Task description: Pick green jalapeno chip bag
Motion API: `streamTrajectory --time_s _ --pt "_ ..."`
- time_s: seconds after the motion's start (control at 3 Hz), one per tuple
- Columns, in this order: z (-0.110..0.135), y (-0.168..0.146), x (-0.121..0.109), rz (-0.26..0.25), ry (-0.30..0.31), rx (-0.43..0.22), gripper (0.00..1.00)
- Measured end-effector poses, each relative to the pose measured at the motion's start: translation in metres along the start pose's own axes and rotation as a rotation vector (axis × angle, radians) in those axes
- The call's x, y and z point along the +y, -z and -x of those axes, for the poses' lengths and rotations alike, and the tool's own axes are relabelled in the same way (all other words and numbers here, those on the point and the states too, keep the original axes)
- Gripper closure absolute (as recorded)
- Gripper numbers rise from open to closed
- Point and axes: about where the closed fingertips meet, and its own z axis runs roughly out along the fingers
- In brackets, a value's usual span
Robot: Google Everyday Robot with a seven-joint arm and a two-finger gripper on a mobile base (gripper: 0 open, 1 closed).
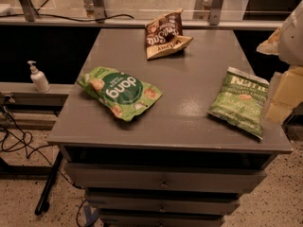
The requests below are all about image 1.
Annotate black metal stand leg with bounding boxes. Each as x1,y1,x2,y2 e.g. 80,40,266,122
34,152,62,216

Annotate black cable on ledge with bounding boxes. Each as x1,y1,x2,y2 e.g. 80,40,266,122
0,12,135,23

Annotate brown sea salt snack bag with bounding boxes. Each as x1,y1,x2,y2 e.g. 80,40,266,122
145,9,193,60

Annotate green jalapeno chip bag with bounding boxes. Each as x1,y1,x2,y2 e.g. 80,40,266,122
208,67,269,139

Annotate white pump lotion bottle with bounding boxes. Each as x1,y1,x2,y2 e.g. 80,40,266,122
27,61,50,93

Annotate black floor cables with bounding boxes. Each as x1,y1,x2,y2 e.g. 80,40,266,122
0,104,74,187

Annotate grey drawer cabinet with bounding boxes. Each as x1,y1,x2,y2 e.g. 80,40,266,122
49,28,292,227

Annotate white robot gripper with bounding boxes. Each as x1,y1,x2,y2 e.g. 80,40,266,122
257,1,303,124

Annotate metal railing frame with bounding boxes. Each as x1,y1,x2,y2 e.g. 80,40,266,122
0,0,283,30

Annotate green dang rice chips bag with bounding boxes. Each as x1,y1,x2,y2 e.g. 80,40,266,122
78,66,162,122

